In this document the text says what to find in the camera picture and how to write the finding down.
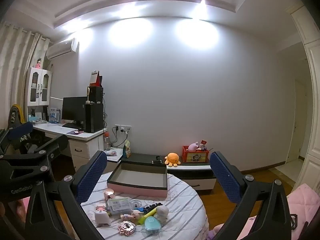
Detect black speaker box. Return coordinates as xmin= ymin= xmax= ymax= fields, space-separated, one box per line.
xmin=87 ymin=86 xmax=104 ymax=104

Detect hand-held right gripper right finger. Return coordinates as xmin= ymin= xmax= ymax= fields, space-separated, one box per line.
xmin=209 ymin=151 xmax=292 ymax=240

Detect blue and white packets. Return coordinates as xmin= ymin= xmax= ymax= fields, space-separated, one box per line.
xmin=49 ymin=107 xmax=60 ymax=123

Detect red printed crate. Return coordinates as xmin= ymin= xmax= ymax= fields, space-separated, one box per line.
xmin=182 ymin=145 xmax=209 ymax=164

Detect teal plastic case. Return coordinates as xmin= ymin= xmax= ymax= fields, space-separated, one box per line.
xmin=144 ymin=217 xmax=162 ymax=236

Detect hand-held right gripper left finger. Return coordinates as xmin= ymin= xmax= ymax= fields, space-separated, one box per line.
xmin=25 ymin=150 xmax=108 ymax=240

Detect yellow snack bag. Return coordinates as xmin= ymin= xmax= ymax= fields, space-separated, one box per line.
xmin=122 ymin=140 xmax=132 ymax=158

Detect pig hat doll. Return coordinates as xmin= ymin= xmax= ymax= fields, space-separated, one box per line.
xmin=120 ymin=210 xmax=144 ymax=222

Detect white glass-door cabinet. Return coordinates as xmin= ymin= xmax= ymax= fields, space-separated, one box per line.
xmin=26 ymin=67 xmax=52 ymax=107

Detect black keyboard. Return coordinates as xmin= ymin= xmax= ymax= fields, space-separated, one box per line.
xmin=62 ymin=122 xmax=84 ymax=130

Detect white door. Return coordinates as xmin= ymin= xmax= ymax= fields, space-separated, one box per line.
xmin=286 ymin=77 xmax=308 ymax=164

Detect black power cables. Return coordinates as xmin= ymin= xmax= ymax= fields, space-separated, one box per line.
xmin=110 ymin=127 xmax=128 ymax=148

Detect low black and white cabinet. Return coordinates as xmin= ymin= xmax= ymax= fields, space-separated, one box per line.
xmin=106 ymin=151 xmax=217 ymax=195

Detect orange octopus plush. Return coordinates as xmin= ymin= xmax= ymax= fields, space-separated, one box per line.
xmin=164 ymin=152 xmax=181 ymax=167

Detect chair draped with clothes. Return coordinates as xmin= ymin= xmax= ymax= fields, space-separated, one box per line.
xmin=9 ymin=104 xmax=45 ymax=155

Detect white pig-shaped toy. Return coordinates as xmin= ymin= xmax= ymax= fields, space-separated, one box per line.
xmin=94 ymin=210 xmax=112 ymax=228

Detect white desk with drawers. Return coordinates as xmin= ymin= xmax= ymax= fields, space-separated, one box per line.
xmin=32 ymin=122 xmax=108 ymax=173

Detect pink cloth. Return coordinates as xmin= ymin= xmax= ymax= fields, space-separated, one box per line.
xmin=15 ymin=197 xmax=32 ymax=218

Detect red and white folders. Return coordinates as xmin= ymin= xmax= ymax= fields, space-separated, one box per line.
xmin=89 ymin=70 xmax=103 ymax=87

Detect yellow highlighter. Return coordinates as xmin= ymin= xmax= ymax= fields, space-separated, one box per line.
xmin=139 ymin=207 xmax=160 ymax=224

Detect white air conditioner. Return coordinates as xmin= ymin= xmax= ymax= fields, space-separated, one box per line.
xmin=46 ymin=38 xmax=79 ymax=60

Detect black hair clip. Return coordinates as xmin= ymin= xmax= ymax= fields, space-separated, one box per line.
xmin=142 ymin=203 xmax=160 ymax=212

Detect black computer monitor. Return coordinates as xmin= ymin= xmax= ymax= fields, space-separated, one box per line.
xmin=61 ymin=96 xmax=88 ymax=128

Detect purple plush toy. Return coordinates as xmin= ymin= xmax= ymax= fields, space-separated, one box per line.
xmin=207 ymin=223 xmax=225 ymax=240

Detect pink quilted blanket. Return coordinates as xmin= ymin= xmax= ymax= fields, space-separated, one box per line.
xmin=236 ymin=183 xmax=320 ymax=240

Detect cream striped curtain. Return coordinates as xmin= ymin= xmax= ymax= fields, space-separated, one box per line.
xmin=0 ymin=21 xmax=49 ymax=130

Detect clear plastic box green label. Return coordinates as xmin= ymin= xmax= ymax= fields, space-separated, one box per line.
xmin=107 ymin=197 xmax=133 ymax=216

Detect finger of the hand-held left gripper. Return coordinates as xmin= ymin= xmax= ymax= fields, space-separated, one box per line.
xmin=0 ymin=134 xmax=68 ymax=178
xmin=0 ymin=122 xmax=33 ymax=156

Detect black computer tower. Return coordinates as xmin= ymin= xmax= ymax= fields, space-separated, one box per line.
xmin=84 ymin=102 xmax=104 ymax=133

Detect pink block ball toy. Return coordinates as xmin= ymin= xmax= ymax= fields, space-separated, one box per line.
xmin=118 ymin=221 xmax=135 ymax=236

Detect white elephant figure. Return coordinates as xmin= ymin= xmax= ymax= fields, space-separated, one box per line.
xmin=154 ymin=206 xmax=170 ymax=222

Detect pink box with black rim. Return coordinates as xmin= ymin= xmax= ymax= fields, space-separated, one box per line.
xmin=107 ymin=160 xmax=167 ymax=198

